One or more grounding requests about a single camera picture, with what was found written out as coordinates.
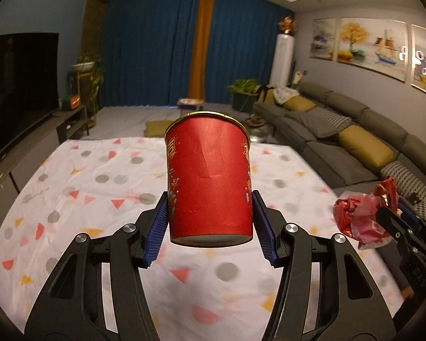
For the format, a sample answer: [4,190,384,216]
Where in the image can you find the red flower decoration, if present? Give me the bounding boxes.
[278,15,298,36]

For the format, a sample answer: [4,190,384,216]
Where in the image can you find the dark coffee table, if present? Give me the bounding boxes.
[92,98,271,143]

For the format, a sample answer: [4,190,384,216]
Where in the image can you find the orange centre curtain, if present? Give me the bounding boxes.
[188,0,215,100]

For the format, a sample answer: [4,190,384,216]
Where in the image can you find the white standing air conditioner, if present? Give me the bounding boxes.
[269,34,295,87]

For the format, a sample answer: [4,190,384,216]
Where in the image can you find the potted plant on stand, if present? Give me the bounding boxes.
[69,54,105,128]

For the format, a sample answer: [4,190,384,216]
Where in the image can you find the right framed painting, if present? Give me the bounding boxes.
[410,25,426,93]

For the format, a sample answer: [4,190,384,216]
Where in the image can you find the patterned white tablecloth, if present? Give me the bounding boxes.
[0,136,406,341]

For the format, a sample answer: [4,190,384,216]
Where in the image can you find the far patterned cushion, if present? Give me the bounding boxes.
[308,107,352,132]

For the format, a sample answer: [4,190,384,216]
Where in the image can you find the blue window curtains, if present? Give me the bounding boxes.
[99,0,289,106]

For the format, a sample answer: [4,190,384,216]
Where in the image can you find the left landscape painting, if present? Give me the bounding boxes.
[309,18,336,61]

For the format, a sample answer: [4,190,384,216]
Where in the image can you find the grey tv cabinet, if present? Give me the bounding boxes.
[0,105,90,235]

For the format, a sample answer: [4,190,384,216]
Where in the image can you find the sailboat tree painting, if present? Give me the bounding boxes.
[337,18,408,82]

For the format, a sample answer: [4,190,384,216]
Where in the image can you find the large mustard cushion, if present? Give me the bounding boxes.
[338,125,394,172]

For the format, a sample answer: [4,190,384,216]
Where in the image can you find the far mustard cushion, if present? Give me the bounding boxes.
[283,95,316,113]

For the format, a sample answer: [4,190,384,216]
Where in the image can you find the grey sectional sofa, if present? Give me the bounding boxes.
[253,82,426,200]

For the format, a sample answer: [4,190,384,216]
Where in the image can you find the green potted floor plant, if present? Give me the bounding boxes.
[227,78,258,113]

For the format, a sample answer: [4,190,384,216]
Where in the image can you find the red foil wrapper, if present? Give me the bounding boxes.
[332,177,402,250]

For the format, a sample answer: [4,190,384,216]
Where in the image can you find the grey sofa cushion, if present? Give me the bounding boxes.
[286,111,339,139]

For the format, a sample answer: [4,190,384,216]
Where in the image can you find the red gold paper cup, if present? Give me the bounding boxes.
[164,111,253,248]

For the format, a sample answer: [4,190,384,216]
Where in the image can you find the white cloth on sofa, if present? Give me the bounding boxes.
[273,86,299,105]

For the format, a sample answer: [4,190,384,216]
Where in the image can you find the black flat television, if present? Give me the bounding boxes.
[0,32,59,155]

